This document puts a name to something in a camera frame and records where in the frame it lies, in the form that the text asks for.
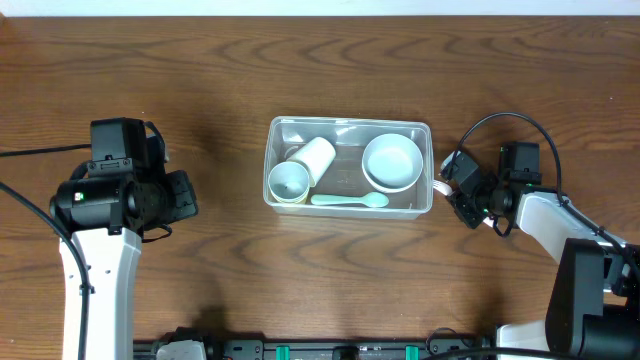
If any pink plastic fork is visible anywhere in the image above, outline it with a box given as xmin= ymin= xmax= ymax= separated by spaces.
xmin=433 ymin=180 xmax=453 ymax=196

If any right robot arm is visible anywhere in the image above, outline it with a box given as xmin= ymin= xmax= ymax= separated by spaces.
xmin=447 ymin=168 xmax=639 ymax=359

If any yellow plastic cup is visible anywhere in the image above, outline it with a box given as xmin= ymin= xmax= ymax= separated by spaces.
xmin=273 ymin=193 xmax=308 ymax=204

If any grey plastic bowl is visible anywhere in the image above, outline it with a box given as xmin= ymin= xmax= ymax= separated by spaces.
xmin=361 ymin=133 xmax=424 ymax=179

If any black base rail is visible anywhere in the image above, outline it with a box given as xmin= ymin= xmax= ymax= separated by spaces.
xmin=133 ymin=327 xmax=495 ymax=360

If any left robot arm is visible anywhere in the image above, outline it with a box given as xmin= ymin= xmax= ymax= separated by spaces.
xmin=51 ymin=171 xmax=198 ymax=359

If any mint green plastic spoon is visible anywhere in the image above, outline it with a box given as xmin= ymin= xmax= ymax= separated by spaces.
xmin=311 ymin=192 xmax=390 ymax=208

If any white plastic cup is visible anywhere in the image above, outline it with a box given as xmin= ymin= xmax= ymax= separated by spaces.
xmin=288 ymin=137 xmax=336 ymax=187

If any clear plastic storage container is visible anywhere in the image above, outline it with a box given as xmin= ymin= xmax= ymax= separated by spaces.
xmin=263 ymin=116 xmax=434 ymax=220

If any grey plastic cup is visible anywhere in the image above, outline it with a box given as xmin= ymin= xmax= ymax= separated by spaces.
xmin=267 ymin=161 xmax=310 ymax=198

